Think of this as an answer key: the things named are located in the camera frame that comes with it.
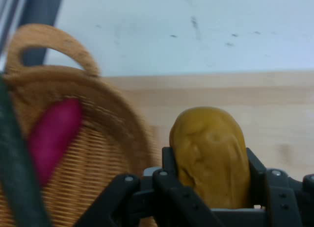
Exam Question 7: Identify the magenta toy sweet potato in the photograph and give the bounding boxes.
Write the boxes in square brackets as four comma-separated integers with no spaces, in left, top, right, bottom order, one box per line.
[28,97,83,187]

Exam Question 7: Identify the yellow-brown toy potato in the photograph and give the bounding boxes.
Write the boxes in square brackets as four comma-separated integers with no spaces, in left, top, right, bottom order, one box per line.
[169,106,251,210]

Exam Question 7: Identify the dark green toy cucumber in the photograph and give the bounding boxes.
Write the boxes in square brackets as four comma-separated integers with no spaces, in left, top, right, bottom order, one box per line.
[0,76,52,227]

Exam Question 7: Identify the wooden cutting board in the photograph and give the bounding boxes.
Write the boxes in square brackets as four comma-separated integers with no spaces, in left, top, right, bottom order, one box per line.
[99,69,314,182]

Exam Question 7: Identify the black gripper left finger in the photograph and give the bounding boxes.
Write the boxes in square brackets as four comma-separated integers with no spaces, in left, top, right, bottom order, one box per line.
[73,146,214,227]

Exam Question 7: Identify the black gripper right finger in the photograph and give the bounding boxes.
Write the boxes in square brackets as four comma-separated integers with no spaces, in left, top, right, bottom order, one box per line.
[245,147,314,227]

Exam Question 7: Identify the woven wicker basket with handles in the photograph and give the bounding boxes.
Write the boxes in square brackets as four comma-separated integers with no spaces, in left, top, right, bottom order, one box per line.
[0,23,159,227]

